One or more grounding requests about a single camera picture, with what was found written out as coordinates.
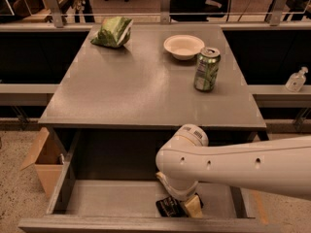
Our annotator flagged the grey cabinet counter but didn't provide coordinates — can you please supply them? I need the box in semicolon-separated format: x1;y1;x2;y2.
37;23;267;180

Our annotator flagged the open cardboard box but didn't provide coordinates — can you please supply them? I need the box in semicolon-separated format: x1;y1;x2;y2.
20;127;63;198

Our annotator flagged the black rxbar chocolate wrapper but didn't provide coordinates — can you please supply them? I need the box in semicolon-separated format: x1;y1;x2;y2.
155;196;188;217

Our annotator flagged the green soda can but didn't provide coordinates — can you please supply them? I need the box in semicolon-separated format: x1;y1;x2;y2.
193;47;221;92

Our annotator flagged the green chip bag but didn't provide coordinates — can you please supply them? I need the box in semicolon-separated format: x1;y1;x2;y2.
90;17;133;49

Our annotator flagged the grey top drawer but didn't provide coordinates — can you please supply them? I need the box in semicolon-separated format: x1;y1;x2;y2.
18;130;279;233

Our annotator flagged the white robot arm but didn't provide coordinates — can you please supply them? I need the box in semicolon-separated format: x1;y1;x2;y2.
155;124;311;214

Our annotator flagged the clear hand sanitizer bottle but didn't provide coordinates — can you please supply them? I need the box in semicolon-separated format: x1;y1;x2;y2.
285;66;308;92

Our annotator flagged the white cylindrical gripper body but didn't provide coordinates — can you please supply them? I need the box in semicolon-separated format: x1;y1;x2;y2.
161;176;198;201

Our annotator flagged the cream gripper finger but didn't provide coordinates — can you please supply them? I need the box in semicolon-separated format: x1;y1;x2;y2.
155;172;169;188
181;195;203;218

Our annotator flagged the metal glass railing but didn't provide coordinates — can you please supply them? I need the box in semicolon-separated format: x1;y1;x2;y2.
0;0;311;26

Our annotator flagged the black office chair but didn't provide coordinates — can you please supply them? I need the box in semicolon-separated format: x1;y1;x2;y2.
170;0;229;21

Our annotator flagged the white paper bowl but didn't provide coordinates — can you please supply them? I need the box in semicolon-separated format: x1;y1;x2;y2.
163;35;205;60

